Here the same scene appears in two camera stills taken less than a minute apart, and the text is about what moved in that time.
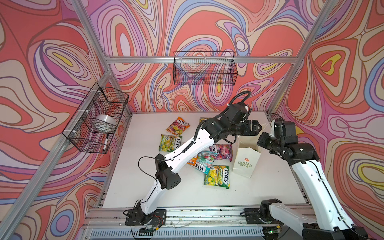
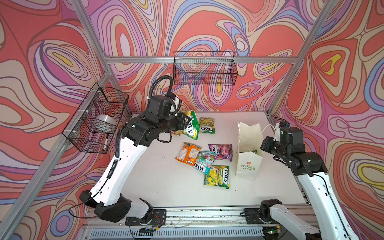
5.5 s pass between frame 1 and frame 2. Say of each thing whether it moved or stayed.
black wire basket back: stayed
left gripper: moved
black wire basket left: stayed
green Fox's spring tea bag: stayed
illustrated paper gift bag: stayed
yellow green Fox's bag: moved
